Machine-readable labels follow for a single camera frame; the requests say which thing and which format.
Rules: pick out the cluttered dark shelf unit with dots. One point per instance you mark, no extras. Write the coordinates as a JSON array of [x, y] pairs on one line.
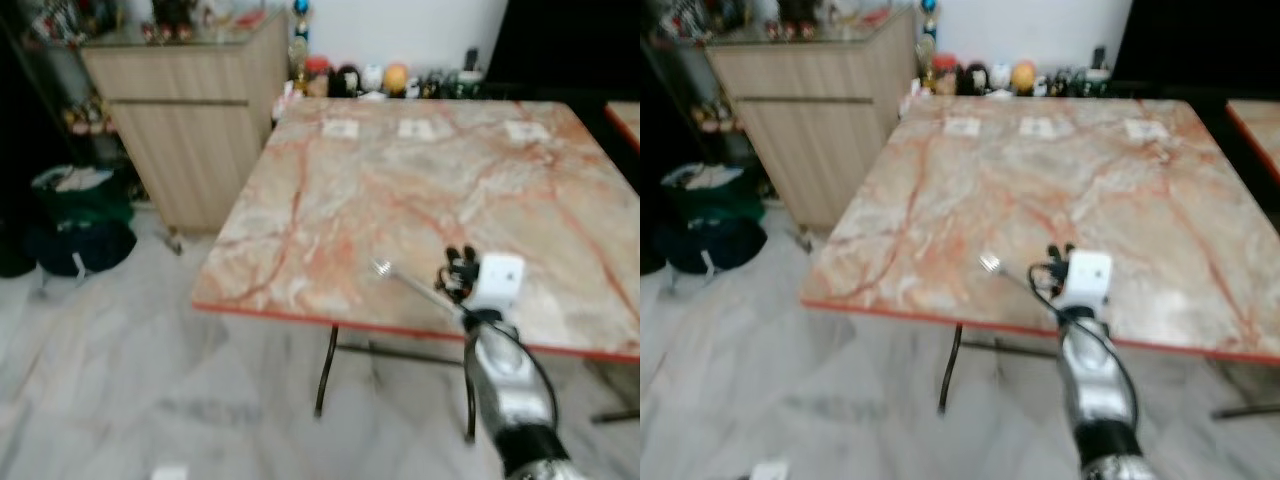
[[60, 60], [680, 60]]

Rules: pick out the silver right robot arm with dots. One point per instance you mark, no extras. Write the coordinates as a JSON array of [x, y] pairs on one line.
[[505, 370], [1092, 370]]

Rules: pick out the dark blue fabric bag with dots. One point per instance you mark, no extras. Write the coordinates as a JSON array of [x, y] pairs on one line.
[[80, 250], [715, 250]]

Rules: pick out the green fabric bag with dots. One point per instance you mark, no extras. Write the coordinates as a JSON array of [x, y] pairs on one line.
[[85, 200], [715, 200]]

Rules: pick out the dark figurine with red base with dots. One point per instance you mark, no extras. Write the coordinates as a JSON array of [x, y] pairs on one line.
[[172, 15], [797, 13]]

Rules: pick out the white paper napkin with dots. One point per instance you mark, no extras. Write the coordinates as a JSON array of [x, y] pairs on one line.
[[1040, 127], [962, 126], [340, 128], [1146, 129], [527, 131], [416, 128]]

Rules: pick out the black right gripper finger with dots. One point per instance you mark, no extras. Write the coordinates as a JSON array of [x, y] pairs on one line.
[[1053, 255], [453, 257], [469, 255], [1067, 253]]

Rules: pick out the blue and gold ornament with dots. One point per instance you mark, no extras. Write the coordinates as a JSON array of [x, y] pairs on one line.
[[929, 14], [300, 14]]

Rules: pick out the silver metal fork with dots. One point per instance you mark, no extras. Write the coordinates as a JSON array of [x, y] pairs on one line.
[[1005, 272], [400, 278]]

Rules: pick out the light wooden cabinet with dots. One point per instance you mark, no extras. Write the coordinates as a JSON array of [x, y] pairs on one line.
[[810, 130], [190, 130]]

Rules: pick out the white figurine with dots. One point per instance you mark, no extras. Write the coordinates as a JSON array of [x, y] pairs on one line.
[[372, 79], [1000, 77]]

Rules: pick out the red lidded jar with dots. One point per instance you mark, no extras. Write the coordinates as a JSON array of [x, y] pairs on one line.
[[317, 75], [943, 72]]

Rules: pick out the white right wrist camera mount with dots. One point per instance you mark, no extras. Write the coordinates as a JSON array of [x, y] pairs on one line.
[[500, 278], [1090, 275]]

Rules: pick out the black figurine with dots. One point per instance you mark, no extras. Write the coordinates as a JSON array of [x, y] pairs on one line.
[[347, 81], [973, 79]]

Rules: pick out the orange round figurine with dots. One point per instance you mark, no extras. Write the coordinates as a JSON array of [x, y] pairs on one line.
[[396, 78], [1023, 76]]

